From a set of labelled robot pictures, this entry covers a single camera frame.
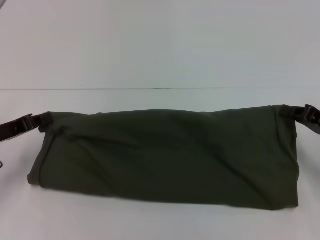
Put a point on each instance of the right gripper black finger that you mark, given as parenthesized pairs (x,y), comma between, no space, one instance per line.
(313,112)
(300,116)

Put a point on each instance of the dark green shirt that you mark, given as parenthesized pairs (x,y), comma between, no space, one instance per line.
(162,155)

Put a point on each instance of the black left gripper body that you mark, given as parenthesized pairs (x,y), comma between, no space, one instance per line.
(15,128)

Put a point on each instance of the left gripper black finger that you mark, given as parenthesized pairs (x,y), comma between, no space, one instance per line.
(44,127)
(40,118)

